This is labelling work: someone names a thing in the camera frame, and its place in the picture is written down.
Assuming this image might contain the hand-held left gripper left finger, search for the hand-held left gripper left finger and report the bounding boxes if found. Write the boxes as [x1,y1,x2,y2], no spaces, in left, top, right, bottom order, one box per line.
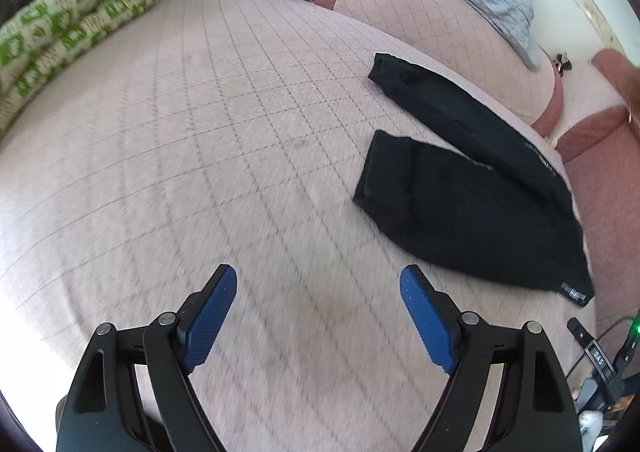
[55,263,239,452]

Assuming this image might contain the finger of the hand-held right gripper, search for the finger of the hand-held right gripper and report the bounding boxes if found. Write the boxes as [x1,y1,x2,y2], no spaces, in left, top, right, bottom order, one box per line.
[566,316,627,406]

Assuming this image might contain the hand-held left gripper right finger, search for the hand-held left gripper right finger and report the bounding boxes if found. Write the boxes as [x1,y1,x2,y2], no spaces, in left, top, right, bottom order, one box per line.
[399,263,585,452]

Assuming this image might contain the black pants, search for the black pants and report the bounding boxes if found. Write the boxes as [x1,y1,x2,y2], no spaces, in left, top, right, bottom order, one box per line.
[352,52,596,305]

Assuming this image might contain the white plastic object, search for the white plastic object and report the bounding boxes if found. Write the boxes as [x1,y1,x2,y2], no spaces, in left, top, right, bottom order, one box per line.
[577,409,602,439]

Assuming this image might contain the pink backrest cushion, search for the pink backrest cushion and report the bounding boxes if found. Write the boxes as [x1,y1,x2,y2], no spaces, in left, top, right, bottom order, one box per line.
[306,0,565,127]
[530,49,640,358]

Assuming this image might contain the green patterned quilt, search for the green patterned quilt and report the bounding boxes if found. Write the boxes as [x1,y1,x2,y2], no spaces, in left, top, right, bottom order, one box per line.
[0,0,168,133]

